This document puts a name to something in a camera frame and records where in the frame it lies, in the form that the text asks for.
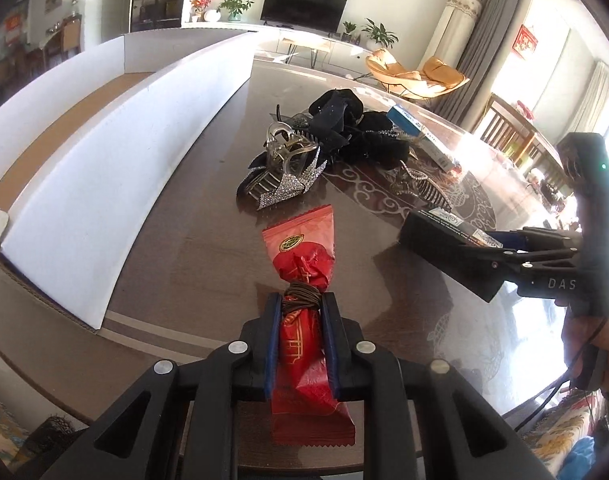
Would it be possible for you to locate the brown cord tie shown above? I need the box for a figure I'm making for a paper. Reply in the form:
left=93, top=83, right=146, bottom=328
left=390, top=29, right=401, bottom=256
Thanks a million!
left=283, top=282, right=325, bottom=312

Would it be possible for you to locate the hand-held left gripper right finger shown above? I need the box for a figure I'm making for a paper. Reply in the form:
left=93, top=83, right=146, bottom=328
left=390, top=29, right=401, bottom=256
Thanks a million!
left=321, top=292, right=555, bottom=480

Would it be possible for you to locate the grey curtain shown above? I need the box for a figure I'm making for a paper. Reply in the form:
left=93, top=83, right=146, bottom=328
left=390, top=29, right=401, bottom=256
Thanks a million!
left=443, top=0, right=526, bottom=127

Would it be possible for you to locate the blue box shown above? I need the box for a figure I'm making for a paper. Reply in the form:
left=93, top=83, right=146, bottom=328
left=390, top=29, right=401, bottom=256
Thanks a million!
left=386, top=104, right=461, bottom=174

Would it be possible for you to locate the orange lounge chair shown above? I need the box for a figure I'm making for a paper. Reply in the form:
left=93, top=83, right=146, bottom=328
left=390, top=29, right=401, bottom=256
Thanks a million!
left=365, top=48, right=471, bottom=104

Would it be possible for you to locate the green potted plant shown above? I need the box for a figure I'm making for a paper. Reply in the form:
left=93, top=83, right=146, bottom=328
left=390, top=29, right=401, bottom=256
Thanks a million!
left=218, top=0, right=256, bottom=22

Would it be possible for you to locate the black velvet pouch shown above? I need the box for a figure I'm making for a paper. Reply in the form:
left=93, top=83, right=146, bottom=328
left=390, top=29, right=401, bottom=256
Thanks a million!
left=342, top=109, right=416, bottom=165

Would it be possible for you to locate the red flower bouquet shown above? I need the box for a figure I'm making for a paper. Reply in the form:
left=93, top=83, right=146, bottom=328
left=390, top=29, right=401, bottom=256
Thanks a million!
left=189, top=0, right=218, bottom=23

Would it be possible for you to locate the red snack packet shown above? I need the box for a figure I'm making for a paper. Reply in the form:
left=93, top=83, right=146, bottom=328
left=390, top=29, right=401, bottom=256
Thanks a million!
left=262, top=205, right=356, bottom=447

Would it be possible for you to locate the blue cloth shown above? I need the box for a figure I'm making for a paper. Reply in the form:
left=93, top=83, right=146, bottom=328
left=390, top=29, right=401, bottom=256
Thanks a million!
left=553, top=436, right=599, bottom=480

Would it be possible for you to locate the red wall decoration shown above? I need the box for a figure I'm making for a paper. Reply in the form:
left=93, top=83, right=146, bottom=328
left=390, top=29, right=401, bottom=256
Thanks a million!
left=515, top=24, right=538, bottom=59

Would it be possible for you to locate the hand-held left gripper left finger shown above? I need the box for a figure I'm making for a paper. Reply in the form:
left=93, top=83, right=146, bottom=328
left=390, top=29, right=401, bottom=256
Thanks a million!
left=39, top=292, right=285, bottom=480

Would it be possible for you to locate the dark box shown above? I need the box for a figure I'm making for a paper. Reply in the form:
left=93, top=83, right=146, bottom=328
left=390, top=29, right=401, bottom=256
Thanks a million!
left=399, top=208, right=511, bottom=304

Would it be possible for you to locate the white curtain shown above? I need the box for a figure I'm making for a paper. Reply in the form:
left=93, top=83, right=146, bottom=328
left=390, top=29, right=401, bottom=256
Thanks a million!
left=569, top=60, right=609, bottom=135

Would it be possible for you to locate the wooden dining chair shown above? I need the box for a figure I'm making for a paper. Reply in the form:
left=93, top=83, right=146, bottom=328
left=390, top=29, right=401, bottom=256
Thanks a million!
left=43, top=13, right=83, bottom=64
left=513, top=134, right=571, bottom=187
left=471, top=92, right=536, bottom=154

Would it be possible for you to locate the floral cloth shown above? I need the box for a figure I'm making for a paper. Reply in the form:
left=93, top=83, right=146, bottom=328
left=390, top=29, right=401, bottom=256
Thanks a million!
left=0, top=384, right=36, bottom=480
left=521, top=389, right=609, bottom=480

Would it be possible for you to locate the white television cabinet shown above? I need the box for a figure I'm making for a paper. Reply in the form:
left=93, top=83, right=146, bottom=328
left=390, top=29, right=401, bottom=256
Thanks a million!
left=183, top=20, right=381, bottom=68

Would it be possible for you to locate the clear claw hair clip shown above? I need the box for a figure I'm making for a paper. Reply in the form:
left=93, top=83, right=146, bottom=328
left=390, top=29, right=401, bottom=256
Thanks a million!
left=263, top=119, right=320, bottom=172

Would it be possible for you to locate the white standing air conditioner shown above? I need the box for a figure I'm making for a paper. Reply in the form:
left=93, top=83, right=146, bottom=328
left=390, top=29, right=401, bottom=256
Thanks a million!
left=431, top=0, right=483, bottom=69

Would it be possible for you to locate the wooden side table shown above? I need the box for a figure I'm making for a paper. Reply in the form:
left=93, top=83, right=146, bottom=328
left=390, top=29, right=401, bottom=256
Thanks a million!
left=276, top=37, right=336, bottom=69

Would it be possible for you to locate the rhinestone hair clip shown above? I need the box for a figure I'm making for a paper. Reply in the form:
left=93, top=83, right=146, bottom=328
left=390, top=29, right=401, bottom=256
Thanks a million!
left=237, top=149, right=328, bottom=210

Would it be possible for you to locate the white cardboard box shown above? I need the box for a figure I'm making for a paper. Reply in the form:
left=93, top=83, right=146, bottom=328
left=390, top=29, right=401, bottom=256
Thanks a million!
left=0, top=30, right=258, bottom=334

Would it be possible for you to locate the brown patterned desktop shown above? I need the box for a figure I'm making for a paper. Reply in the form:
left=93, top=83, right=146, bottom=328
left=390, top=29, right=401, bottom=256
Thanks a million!
left=0, top=57, right=588, bottom=467

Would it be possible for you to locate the black television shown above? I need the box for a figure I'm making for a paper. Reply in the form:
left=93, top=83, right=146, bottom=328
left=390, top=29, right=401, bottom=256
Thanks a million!
left=260, top=0, right=348, bottom=29

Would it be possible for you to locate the large leafy potted plant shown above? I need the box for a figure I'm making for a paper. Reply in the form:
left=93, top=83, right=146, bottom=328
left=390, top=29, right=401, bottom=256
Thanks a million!
left=361, top=18, right=400, bottom=51

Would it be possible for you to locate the black cable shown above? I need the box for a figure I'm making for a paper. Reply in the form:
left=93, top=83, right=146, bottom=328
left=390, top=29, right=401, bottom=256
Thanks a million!
left=513, top=320, right=606, bottom=432

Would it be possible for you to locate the metal hair clip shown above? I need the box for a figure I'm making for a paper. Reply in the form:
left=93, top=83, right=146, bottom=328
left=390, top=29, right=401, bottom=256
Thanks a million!
left=389, top=159, right=456, bottom=212

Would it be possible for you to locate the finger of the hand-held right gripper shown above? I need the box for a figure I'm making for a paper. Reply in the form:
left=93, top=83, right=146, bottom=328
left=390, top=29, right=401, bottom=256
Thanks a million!
left=483, top=227, right=584, bottom=252
left=462, top=242, right=581, bottom=277

